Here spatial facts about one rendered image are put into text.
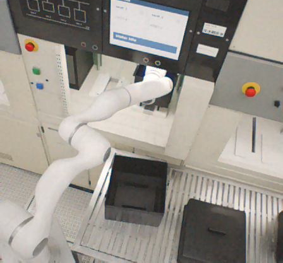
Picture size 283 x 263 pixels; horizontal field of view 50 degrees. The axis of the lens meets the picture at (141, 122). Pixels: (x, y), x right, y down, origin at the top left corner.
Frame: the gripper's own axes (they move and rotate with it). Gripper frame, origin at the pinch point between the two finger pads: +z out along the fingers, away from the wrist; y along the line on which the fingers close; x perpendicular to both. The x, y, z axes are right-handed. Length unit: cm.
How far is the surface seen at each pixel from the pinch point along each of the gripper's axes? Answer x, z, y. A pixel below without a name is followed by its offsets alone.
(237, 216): -35, -58, 57
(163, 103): -22.3, -10.7, 7.5
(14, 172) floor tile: -122, -32, -95
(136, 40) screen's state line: 29.9, -30.9, -7.4
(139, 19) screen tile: 39, -31, -7
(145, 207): -44, -63, 13
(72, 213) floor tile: -122, -50, -38
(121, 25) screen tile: 34.9, -30.9, -13.8
